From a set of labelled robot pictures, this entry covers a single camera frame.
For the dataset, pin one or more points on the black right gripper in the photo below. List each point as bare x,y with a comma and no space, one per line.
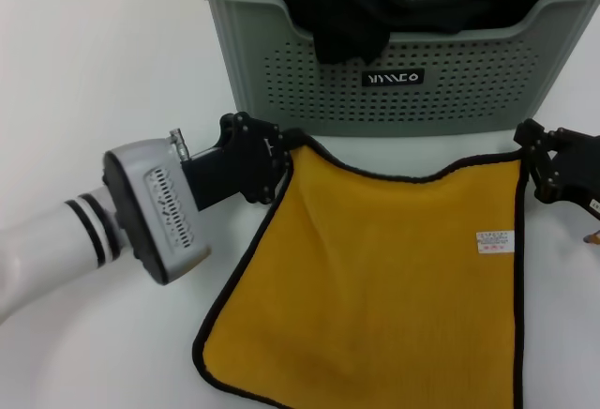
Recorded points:
579,170

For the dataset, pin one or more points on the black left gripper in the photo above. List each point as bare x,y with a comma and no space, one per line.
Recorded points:
229,170

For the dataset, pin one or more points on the yellow grey towel black trim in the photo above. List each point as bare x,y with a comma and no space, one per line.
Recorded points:
375,287

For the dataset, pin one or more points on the grey-green perforated storage basket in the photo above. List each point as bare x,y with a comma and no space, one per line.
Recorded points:
375,113

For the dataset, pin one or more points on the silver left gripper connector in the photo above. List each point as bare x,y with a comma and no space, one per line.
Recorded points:
176,144

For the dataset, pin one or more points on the black cloth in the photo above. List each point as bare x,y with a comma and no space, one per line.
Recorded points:
347,19

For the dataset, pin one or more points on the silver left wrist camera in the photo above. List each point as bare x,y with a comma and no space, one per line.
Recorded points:
159,212

